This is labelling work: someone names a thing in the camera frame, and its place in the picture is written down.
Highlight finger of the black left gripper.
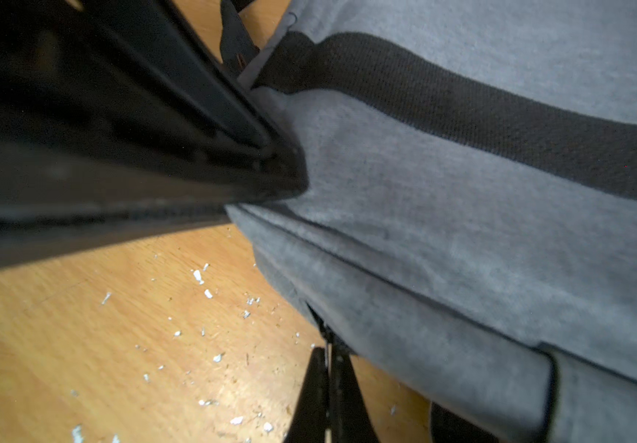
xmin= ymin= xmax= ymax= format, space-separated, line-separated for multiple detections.
xmin=0 ymin=1 xmax=308 ymax=269

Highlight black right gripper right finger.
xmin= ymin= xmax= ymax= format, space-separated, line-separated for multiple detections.
xmin=329 ymin=345 xmax=379 ymax=443

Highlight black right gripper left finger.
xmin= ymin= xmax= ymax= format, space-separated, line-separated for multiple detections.
xmin=283 ymin=347 xmax=329 ymax=443

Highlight grey zippered laptop bag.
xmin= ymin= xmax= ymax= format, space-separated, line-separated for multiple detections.
xmin=228 ymin=1 xmax=637 ymax=442

